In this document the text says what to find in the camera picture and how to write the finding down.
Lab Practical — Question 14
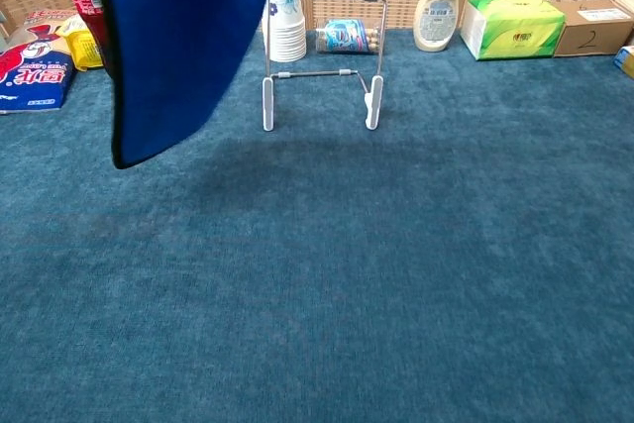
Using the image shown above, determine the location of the green tissue box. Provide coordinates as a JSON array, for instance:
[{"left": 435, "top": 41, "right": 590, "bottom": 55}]
[{"left": 459, "top": 0, "right": 567, "bottom": 61}]

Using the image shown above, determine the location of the brown cardboard box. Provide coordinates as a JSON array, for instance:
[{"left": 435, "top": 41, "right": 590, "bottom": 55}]
[{"left": 553, "top": 0, "right": 634, "bottom": 57}]

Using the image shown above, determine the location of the red white blue cartoon bag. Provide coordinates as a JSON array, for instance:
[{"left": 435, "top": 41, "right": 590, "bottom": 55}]
[{"left": 0, "top": 9, "right": 78, "bottom": 116}]

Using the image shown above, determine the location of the stack of white paper cups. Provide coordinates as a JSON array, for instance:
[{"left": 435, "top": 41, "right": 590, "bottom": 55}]
[{"left": 261, "top": 0, "right": 308, "bottom": 63}]

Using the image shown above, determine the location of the white bottle with blue cap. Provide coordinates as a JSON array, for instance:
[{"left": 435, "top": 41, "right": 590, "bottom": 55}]
[{"left": 412, "top": 0, "right": 470, "bottom": 53}]

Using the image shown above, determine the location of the yellow Lipo snack pack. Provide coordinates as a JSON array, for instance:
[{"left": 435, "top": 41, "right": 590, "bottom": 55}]
[{"left": 54, "top": 13, "right": 106, "bottom": 72}]

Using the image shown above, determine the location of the blue carpet table cover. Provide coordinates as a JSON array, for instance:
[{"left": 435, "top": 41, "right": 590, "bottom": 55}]
[{"left": 0, "top": 29, "right": 634, "bottom": 423}]

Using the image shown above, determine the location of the wire stand with white feet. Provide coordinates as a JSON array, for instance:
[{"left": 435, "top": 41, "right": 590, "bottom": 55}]
[{"left": 262, "top": 0, "right": 388, "bottom": 133}]

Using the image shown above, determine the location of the grey and blue cloth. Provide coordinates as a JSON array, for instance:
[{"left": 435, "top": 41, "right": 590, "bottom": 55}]
[{"left": 90, "top": 0, "right": 273, "bottom": 170}]

